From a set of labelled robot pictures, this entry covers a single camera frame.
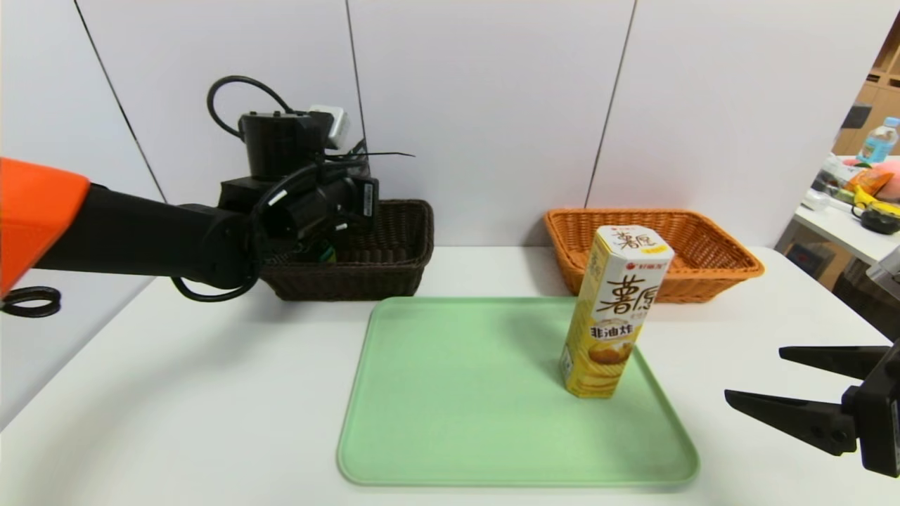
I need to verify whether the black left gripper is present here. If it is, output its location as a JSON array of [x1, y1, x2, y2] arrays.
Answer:
[[312, 176, 380, 235]]

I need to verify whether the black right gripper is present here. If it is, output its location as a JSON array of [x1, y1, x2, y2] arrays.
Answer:
[[724, 338, 900, 479]]

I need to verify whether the yellow potato chips box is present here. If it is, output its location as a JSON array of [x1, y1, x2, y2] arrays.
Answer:
[[559, 225, 676, 400]]

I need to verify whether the dark brown wicker basket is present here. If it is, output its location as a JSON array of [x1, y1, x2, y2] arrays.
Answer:
[[257, 199, 435, 302]]

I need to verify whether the orange wicker basket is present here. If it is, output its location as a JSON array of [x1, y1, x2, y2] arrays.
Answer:
[[545, 208, 766, 304]]

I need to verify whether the black zip tie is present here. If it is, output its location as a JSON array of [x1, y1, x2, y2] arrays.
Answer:
[[330, 150, 416, 161]]

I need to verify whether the dark chair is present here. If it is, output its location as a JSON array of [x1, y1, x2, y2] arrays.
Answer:
[[832, 259, 900, 337]]

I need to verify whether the white side table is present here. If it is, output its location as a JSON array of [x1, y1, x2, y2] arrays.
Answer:
[[776, 186, 900, 276]]

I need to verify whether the black round object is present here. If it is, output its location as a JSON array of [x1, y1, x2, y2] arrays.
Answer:
[[859, 209, 900, 235]]

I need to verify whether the yellow item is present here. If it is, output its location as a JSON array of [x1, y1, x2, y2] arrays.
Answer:
[[852, 186, 900, 217]]

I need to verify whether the orange snack bag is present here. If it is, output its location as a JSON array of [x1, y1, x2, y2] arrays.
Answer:
[[846, 170, 895, 197]]

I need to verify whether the light green plastic tray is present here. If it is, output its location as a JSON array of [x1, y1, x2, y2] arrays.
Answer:
[[337, 296, 701, 488]]

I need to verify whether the clear water bottle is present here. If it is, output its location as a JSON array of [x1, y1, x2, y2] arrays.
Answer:
[[859, 117, 900, 164]]

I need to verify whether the wooden cabinet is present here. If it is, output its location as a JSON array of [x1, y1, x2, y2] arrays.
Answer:
[[832, 13, 900, 157]]

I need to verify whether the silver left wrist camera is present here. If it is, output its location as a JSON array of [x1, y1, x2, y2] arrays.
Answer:
[[308, 105, 351, 150]]

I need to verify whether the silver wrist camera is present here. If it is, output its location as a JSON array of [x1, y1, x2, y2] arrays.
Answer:
[[308, 105, 351, 150], [866, 245, 900, 283]]

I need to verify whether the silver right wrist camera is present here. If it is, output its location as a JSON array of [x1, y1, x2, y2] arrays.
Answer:
[[866, 245, 900, 283]]

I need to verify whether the black camera cable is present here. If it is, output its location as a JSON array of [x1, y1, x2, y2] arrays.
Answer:
[[207, 75, 296, 139]]

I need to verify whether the black wrist harness cable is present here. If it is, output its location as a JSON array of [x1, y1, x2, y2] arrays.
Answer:
[[171, 163, 366, 304]]

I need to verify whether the black cable loop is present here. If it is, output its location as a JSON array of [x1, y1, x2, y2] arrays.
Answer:
[[0, 286, 61, 319]]

